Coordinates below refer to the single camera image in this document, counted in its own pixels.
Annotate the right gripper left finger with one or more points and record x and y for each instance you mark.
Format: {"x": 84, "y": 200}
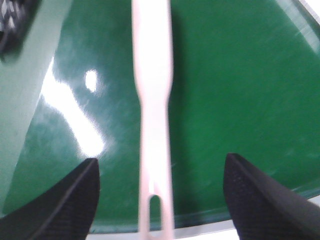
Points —
{"x": 64, "y": 212}

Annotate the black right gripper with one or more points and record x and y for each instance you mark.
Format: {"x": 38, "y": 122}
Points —
{"x": 16, "y": 19}

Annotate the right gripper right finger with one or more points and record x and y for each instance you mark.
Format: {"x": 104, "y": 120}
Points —
{"x": 263, "y": 209}

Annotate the beige hand brush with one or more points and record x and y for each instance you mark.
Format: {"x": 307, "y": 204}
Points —
{"x": 152, "y": 46}

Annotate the green conveyor belt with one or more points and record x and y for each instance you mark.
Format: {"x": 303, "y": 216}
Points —
{"x": 246, "y": 81}

